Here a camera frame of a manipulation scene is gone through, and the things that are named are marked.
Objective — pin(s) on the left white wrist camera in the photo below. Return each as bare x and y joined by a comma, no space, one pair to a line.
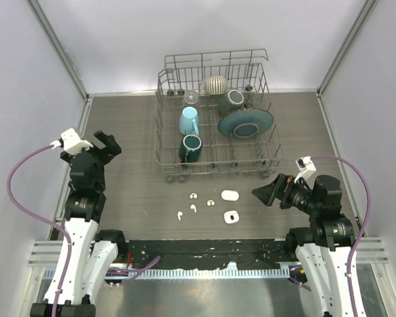
71,142

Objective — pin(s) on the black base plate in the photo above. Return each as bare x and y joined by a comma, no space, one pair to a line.
207,254

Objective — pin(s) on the dark teal bowl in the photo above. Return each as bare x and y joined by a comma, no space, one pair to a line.
231,101

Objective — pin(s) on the striped ceramic cup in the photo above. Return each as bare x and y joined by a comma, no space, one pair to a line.
214,85

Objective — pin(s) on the light blue mug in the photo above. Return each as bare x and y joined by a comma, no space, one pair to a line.
189,121

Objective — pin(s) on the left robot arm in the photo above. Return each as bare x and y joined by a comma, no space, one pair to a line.
86,253

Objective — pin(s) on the white cable duct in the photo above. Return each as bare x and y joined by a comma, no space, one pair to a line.
230,272

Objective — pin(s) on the clear glass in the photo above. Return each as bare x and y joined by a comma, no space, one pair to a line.
190,98

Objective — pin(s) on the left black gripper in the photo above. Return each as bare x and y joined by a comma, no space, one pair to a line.
106,140

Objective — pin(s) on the grey wire dish rack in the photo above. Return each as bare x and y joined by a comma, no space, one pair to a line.
183,72

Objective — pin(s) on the teal ceramic plate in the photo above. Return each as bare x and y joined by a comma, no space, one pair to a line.
246,123

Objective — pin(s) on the white oval earbud case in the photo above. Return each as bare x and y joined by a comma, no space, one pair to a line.
229,195

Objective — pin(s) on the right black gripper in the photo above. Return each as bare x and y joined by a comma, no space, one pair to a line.
280,188

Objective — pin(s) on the white square charging case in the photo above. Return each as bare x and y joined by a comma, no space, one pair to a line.
231,217

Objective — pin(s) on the dark green mug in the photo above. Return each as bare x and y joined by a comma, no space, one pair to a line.
190,149

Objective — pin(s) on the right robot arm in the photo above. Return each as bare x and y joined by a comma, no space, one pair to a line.
325,248

